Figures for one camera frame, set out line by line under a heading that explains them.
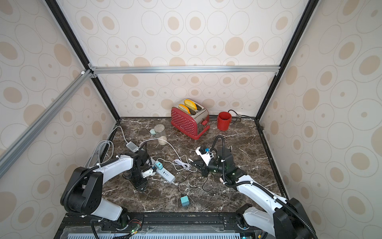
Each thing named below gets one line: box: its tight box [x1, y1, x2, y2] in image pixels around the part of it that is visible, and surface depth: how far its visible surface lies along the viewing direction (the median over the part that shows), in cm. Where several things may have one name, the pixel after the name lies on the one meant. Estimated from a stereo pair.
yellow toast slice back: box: [184, 99, 198, 111], surface depth 102 cm
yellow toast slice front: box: [178, 104, 191, 115], surface depth 99 cm
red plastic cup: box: [216, 111, 232, 131], surface depth 111 cm
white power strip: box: [150, 156, 176, 184], surface depth 89 cm
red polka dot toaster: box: [171, 104, 210, 140], surface depth 102 cm
